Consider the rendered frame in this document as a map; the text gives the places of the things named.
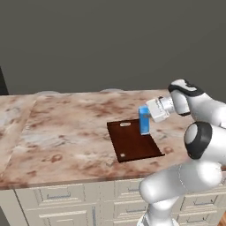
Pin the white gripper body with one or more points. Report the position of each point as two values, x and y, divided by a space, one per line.
157 109

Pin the pale sugar cube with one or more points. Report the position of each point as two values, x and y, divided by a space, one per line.
110 162

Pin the black fridge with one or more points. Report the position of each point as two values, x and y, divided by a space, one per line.
3 84

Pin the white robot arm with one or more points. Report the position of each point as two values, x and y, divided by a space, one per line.
188 173

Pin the pale round stool seat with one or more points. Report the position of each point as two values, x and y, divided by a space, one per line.
47 92
111 89

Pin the dark brown tray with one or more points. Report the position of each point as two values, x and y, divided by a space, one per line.
134 142

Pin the blue milk carton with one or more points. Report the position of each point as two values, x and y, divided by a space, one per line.
144 125

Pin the cream drawer front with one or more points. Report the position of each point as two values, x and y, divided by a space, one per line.
197 219
203 201
131 208
128 222
129 186
58 193

